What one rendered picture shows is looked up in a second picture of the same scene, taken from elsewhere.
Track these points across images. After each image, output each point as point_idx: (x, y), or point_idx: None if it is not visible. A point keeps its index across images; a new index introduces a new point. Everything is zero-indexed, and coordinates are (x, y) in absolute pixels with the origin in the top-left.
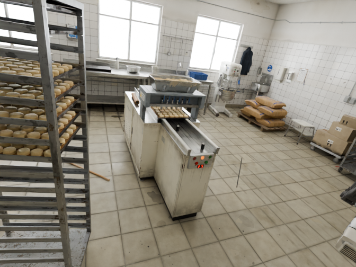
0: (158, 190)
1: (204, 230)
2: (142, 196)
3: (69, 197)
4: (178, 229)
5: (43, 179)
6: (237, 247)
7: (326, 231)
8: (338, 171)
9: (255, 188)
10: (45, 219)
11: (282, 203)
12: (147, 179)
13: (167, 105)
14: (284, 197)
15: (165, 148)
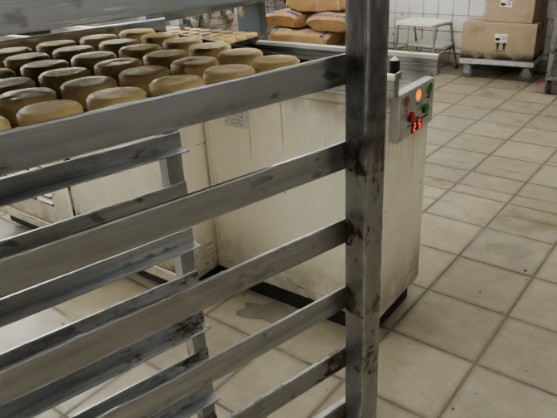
0: (260, 294)
1: (457, 313)
2: (235, 329)
3: (142, 382)
4: (404, 345)
5: (35, 352)
6: (549, 304)
7: None
8: (547, 92)
9: (455, 185)
10: (298, 396)
11: (529, 187)
12: None
13: (197, 10)
14: (520, 175)
15: (261, 137)
